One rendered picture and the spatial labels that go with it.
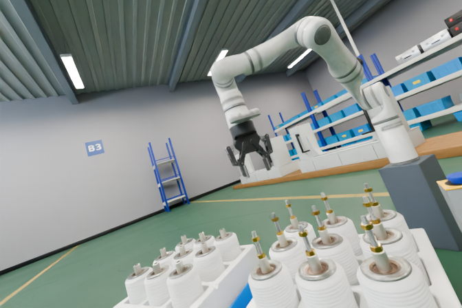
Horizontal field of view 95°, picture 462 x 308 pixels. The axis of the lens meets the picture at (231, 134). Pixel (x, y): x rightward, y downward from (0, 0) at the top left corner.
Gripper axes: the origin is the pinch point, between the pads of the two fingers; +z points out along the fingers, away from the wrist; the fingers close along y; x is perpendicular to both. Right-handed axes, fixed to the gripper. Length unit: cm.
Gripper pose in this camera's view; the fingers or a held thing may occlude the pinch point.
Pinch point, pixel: (257, 170)
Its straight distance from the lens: 63.2
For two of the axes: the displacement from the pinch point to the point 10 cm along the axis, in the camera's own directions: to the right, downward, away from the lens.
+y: -9.3, 2.9, -2.4
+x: 1.8, -2.2, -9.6
